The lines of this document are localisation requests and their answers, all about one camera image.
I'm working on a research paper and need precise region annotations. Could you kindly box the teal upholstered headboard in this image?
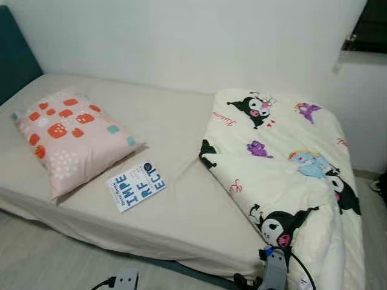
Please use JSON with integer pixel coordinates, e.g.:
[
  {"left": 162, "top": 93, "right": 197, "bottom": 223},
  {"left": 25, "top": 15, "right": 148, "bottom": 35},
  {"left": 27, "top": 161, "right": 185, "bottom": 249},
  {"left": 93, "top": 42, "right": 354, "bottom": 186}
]
[{"left": 0, "top": 6, "right": 44, "bottom": 107}]

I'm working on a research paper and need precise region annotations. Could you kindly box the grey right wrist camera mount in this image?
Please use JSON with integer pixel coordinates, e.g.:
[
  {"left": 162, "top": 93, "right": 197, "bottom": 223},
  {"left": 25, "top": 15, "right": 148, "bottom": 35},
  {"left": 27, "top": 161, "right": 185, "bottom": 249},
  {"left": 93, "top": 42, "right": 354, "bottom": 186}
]
[{"left": 260, "top": 248, "right": 288, "bottom": 290}]

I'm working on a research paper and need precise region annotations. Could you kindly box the black shoe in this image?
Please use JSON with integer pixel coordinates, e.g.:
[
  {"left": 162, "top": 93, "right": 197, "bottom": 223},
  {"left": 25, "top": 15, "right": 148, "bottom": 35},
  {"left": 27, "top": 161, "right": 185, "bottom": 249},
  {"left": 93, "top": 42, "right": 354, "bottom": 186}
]
[{"left": 370, "top": 172, "right": 387, "bottom": 195}]

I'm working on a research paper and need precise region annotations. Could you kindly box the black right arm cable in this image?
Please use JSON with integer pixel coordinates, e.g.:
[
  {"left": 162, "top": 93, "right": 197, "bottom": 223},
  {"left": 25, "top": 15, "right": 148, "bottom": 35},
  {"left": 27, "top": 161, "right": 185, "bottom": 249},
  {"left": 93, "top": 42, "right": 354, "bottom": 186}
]
[{"left": 283, "top": 246, "right": 317, "bottom": 290}]

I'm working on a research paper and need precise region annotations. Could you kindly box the beige sheeted bed mattress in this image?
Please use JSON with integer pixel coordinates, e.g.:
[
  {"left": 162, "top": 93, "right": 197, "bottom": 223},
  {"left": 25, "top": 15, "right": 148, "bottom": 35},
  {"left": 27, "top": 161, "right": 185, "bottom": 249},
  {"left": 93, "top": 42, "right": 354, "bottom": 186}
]
[{"left": 0, "top": 72, "right": 285, "bottom": 280}]

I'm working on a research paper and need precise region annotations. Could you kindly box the dark window frame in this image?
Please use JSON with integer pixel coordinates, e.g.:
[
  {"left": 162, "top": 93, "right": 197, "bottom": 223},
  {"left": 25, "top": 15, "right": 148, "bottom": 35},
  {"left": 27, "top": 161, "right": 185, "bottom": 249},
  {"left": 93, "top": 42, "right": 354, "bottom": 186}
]
[{"left": 342, "top": 0, "right": 387, "bottom": 55}]

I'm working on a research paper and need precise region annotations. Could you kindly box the pink patterned pillow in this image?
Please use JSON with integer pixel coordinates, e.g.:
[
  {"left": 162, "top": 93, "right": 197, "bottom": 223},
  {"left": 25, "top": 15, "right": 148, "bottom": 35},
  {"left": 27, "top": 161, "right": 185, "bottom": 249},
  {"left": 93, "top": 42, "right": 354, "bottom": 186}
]
[{"left": 12, "top": 88, "right": 147, "bottom": 201}]

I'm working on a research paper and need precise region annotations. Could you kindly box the white book blue lettering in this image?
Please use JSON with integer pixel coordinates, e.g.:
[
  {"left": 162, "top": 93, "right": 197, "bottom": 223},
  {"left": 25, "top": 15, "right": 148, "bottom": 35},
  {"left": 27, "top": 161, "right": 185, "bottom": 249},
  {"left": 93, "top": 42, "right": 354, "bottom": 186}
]
[{"left": 106, "top": 159, "right": 168, "bottom": 213}]

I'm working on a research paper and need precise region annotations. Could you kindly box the cream cartoon print quilt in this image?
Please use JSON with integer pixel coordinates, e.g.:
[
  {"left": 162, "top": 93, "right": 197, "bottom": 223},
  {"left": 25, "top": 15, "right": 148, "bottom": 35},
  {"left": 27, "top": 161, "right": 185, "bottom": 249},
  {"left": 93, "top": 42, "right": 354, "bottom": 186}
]
[{"left": 198, "top": 88, "right": 367, "bottom": 290}]

